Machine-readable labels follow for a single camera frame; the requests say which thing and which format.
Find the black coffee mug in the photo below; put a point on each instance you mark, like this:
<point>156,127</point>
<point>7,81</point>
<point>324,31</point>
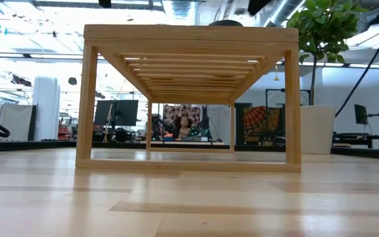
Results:
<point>225,23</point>

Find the green leafy plant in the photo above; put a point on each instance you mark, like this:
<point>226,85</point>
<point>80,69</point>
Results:
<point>324,26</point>

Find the white cloth partition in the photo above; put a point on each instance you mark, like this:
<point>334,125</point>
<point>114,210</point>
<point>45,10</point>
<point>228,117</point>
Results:
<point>15,121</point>

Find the small hanging pendant lamp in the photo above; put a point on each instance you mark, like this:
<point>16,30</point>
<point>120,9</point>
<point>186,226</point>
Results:
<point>276,77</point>

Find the white round column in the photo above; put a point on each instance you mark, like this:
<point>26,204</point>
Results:
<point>46,108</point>

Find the slatted wooden rack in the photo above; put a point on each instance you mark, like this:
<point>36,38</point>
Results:
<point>189,34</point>

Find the person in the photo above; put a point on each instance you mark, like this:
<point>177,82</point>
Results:
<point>183,126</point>

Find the round black hanging object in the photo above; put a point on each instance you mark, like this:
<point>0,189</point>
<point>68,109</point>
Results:
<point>72,81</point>

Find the red equipment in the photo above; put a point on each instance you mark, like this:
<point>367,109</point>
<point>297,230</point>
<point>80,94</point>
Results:
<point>65,131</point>

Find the black computer monitor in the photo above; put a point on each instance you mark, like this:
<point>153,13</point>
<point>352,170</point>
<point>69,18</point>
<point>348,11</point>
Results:
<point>127,113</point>
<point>104,113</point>

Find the white plant pot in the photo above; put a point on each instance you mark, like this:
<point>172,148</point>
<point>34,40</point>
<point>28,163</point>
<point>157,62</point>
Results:
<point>318,130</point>

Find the black aluminium table frame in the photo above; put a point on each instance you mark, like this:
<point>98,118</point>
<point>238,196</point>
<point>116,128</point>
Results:
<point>28,145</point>

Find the small monitor on stand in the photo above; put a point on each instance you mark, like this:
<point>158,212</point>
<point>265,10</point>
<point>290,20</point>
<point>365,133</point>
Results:
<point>360,114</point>

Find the brown dotted wall cloth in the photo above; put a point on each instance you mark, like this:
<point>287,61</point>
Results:
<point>171,112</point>

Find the orange patterned tapestry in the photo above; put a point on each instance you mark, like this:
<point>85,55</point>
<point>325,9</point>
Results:
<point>262,123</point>

